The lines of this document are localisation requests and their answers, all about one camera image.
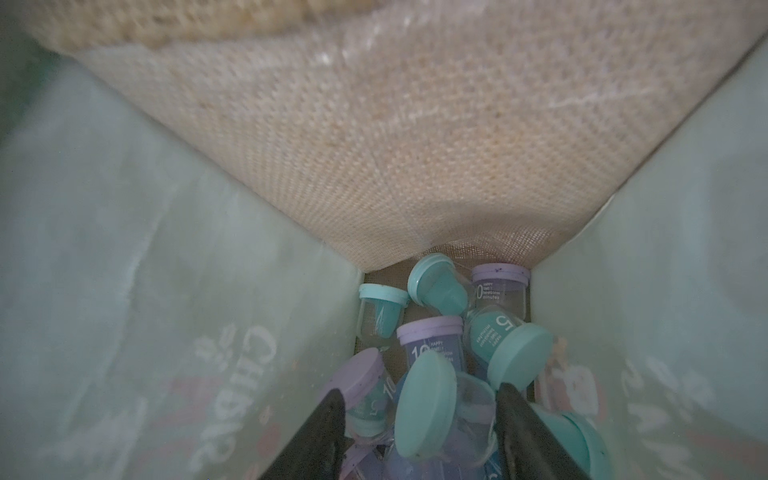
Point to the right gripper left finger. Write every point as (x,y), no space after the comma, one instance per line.
(312,441)

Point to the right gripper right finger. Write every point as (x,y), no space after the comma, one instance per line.
(527,447)

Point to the purple hourglass pile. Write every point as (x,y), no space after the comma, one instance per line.
(442,334)
(502,284)

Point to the green hourglass pile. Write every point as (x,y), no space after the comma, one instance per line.
(381,313)
(435,283)

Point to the purple hourglass top pile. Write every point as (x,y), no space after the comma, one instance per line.
(502,284)

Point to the green hourglass top pile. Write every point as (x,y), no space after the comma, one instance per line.
(435,283)

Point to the green hourglass front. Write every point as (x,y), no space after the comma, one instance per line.
(445,414)

